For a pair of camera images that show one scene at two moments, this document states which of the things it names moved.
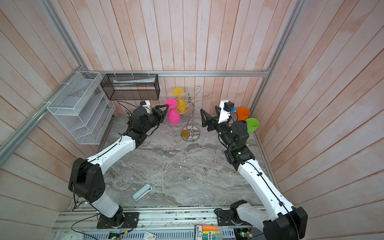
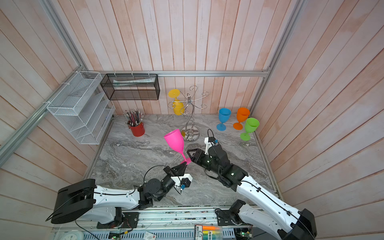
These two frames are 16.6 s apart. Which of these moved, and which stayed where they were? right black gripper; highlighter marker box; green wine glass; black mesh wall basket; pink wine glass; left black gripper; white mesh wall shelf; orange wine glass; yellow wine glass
Moved: yellow wine glass; left black gripper; pink wine glass; right black gripper
Stayed: white mesh wall shelf; highlighter marker box; orange wine glass; green wine glass; black mesh wall basket
